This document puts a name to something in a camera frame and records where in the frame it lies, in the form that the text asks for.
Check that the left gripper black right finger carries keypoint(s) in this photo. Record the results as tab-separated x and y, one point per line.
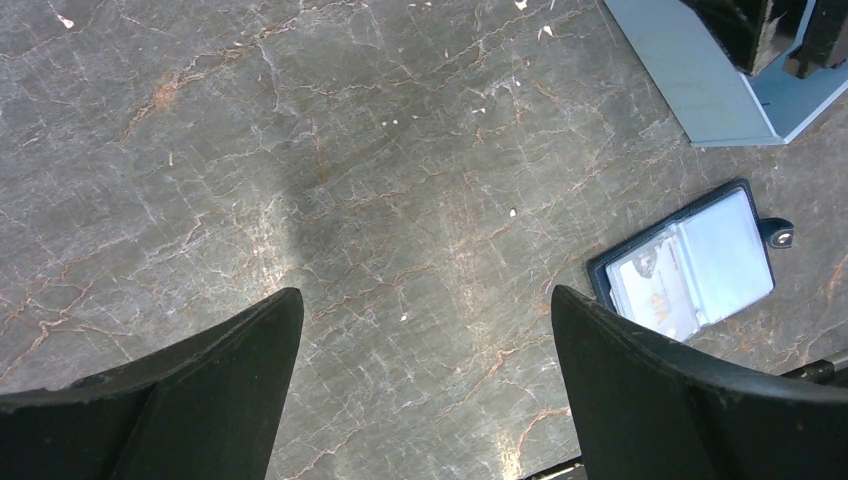
649	407

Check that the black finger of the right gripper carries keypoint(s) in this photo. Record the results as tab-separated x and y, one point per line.
752	33
824	44

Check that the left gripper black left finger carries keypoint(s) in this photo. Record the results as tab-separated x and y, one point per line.
206	407

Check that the blue purple three-bin tray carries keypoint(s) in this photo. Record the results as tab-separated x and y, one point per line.
716	104

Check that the blue card holder wallet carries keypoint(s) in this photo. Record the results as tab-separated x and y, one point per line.
725	247

